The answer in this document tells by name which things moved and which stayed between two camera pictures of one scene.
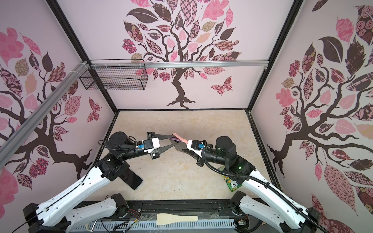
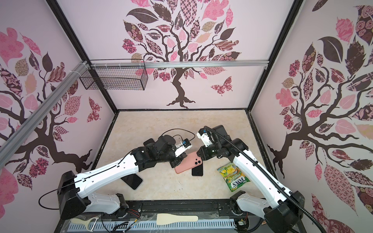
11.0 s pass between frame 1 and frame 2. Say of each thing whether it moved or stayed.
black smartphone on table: stayed
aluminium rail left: stayed
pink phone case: moved
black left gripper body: moved
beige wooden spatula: stayed
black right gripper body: moved
